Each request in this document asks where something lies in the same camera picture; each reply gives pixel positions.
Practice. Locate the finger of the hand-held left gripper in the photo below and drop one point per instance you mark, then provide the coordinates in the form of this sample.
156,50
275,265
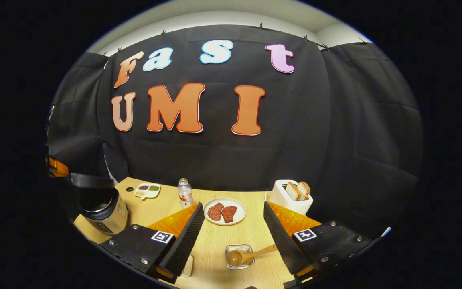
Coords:
90,180

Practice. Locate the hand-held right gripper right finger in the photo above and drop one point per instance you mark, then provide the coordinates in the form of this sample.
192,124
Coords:
283,247

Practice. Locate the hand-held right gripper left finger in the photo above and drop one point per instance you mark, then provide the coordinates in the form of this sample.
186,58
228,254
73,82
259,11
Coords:
185,245

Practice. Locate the silver black rice cooker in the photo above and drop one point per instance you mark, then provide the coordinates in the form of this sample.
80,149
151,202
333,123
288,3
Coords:
110,216

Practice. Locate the wooden spoon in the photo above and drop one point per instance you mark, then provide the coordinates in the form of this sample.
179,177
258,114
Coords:
235,258

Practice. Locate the red meat slice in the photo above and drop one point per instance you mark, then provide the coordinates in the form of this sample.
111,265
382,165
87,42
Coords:
215,212
229,214

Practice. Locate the white toaster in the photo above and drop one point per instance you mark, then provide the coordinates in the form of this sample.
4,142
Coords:
283,200

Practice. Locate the clear plastic drink bottle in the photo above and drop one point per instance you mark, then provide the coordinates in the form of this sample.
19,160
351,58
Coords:
185,196

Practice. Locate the white round plate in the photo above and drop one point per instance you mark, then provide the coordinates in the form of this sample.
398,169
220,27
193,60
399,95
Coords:
241,210

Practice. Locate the toast bread slice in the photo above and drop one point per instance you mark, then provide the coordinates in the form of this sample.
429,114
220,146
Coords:
305,188
293,191

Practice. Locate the white divided bean dish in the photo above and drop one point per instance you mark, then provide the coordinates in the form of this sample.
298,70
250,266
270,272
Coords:
147,190

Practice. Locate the row of black cloth clips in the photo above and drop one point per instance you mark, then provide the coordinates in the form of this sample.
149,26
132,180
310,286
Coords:
260,26

